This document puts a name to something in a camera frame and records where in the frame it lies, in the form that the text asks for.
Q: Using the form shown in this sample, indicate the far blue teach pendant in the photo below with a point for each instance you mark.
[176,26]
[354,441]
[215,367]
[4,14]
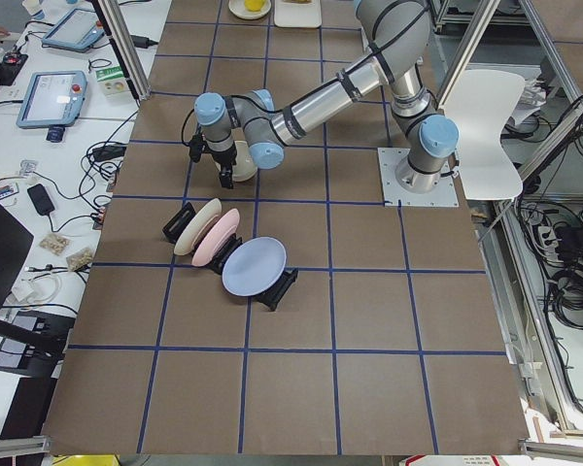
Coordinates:
[79,30]

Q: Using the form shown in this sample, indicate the black phone on desk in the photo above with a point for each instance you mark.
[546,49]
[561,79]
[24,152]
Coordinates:
[40,199]

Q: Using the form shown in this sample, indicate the light blue plate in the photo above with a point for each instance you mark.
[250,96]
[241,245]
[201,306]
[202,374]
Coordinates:
[254,266]

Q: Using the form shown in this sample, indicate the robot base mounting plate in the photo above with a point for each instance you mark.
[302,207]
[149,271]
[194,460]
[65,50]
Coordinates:
[402,186]

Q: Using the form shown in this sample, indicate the black dish rack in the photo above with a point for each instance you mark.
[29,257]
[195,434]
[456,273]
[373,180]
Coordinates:
[270,298]

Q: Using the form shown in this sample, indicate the near blue teach pendant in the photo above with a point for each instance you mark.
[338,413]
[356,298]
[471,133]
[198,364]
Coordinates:
[52,99]

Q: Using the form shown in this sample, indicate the black power adapter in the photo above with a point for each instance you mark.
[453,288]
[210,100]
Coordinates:
[143,42]

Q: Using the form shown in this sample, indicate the pink plate in rack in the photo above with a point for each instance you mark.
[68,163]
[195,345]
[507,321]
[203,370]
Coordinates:
[214,240]

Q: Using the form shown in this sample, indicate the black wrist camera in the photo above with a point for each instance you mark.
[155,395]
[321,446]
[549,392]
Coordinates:
[197,145]

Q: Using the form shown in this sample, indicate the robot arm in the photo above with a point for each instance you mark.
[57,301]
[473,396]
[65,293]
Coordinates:
[397,34]

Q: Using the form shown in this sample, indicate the yellow lemon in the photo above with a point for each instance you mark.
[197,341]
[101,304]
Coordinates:
[254,6]

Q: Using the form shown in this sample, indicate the blue teach pendant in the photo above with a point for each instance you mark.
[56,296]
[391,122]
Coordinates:
[52,99]
[79,30]

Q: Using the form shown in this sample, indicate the cream round plate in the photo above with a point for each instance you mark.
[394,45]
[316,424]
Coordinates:
[238,9]

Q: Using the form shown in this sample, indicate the cream plate in rack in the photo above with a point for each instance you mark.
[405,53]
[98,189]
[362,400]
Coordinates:
[198,227]

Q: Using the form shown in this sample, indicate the white rectangular tray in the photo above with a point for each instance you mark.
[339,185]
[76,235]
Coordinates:
[297,14]

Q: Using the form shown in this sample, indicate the green white small box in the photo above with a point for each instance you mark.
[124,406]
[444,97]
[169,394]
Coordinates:
[111,80]

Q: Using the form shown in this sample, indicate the aluminium frame post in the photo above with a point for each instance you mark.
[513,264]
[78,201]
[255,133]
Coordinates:
[115,28]

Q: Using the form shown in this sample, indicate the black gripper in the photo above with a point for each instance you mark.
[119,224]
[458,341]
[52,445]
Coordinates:
[222,157]

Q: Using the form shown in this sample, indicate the white ceramic bowl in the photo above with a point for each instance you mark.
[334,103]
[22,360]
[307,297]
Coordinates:
[245,168]

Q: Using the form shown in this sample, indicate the white plastic chair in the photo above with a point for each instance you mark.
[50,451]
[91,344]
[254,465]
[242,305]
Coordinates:
[481,102]

